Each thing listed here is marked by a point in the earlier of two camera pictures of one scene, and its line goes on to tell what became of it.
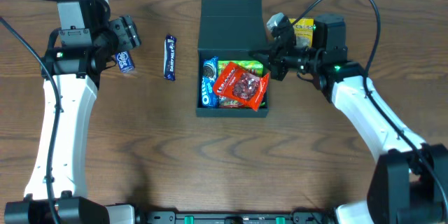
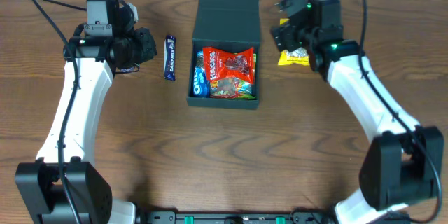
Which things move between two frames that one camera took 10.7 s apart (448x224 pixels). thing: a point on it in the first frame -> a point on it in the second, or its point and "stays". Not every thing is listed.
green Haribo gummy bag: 252,67 -> 233,87
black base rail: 172,217 stays
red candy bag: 236,82 -> 220,64
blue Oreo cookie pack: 210,73 -> 201,85
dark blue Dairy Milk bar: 169,52 stays
